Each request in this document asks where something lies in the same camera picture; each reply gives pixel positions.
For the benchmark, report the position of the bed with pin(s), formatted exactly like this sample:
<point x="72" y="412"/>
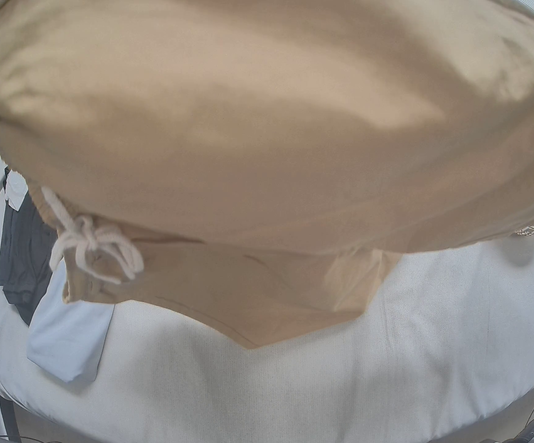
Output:
<point x="294" y="385"/>

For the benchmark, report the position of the pale blue garment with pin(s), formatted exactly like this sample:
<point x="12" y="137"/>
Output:
<point x="68" y="339"/>

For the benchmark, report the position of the black garment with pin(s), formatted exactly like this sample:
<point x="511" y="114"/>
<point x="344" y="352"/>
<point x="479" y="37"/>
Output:
<point x="22" y="266"/>

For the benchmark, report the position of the white garment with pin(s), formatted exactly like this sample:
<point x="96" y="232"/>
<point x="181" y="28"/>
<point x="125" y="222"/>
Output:
<point x="15" y="192"/>

